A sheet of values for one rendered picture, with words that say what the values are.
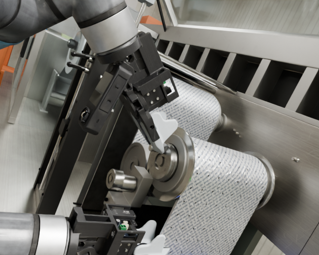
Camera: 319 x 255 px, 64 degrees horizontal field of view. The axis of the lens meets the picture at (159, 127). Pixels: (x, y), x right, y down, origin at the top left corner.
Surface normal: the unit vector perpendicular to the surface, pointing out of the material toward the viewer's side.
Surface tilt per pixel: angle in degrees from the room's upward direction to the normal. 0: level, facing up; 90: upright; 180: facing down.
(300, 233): 90
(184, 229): 90
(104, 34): 111
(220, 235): 90
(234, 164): 42
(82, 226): 90
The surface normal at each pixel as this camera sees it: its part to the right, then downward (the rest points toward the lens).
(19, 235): 0.59, -0.49
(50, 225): 0.51, -0.74
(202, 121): 0.43, 0.40
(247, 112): -0.80, -0.25
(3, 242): 0.60, -0.25
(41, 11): 0.35, 0.77
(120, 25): 0.59, 0.25
